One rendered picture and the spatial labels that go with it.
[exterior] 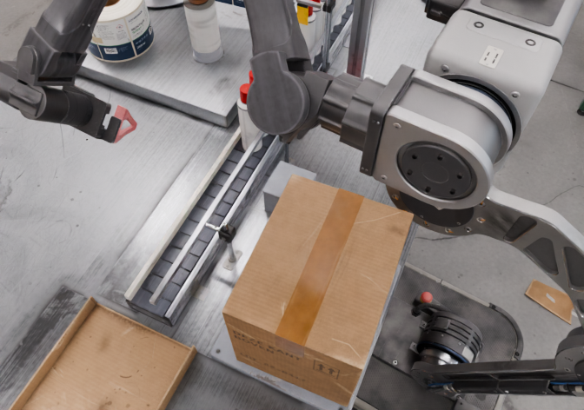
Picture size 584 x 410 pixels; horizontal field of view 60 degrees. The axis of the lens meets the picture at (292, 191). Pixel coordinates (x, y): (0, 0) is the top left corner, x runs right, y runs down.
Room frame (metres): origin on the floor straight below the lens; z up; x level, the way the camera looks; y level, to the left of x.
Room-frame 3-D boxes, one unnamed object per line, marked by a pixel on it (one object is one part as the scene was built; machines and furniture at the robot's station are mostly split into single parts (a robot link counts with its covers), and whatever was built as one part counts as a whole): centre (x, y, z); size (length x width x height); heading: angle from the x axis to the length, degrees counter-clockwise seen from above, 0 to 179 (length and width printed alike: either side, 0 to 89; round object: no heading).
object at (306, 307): (0.39, -0.05, 0.99); 0.30 x 0.24 x 0.27; 157
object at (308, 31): (1.16, -0.04, 0.98); 0.05 x 0.05 x 0.20
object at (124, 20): (1.26, 0.52, 0.95); 0.20 x 0.20 x 0.14
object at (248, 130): (0.84, 0.10, 0.98); 0.05 x 0.05 x 0.20
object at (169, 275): (0.87, 0.05, 0.96); 1.07 x 0.01 x 0.01; 155
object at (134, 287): (0.90, 0.12, 0.91); 1.07 x 0.01 x 0.02; 155
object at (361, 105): (0.43, -0.08, 1.45); 0.09 x 0.08 x 0.12; 149
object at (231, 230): (0.55, 0.16, 0.91); 0.07 x 0.03 x 0.16; 65
